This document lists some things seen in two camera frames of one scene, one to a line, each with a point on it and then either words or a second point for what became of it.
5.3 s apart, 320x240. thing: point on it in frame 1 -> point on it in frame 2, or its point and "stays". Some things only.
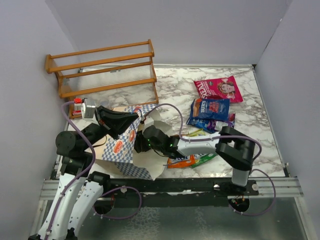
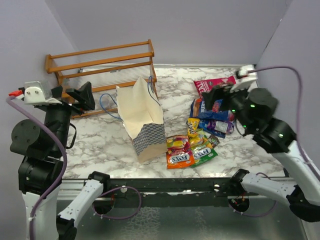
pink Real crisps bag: x=224 y=87 stays
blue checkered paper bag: x=121 y=151 -> x=142 y=117
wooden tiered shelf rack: x=116 y=76 stays
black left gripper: x=115 y=122 -> x=84 y=95
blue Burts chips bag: x=218 y=109 stays
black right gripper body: x=143 y=145 -> x=239 y=98
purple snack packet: x=218 y=124 stays
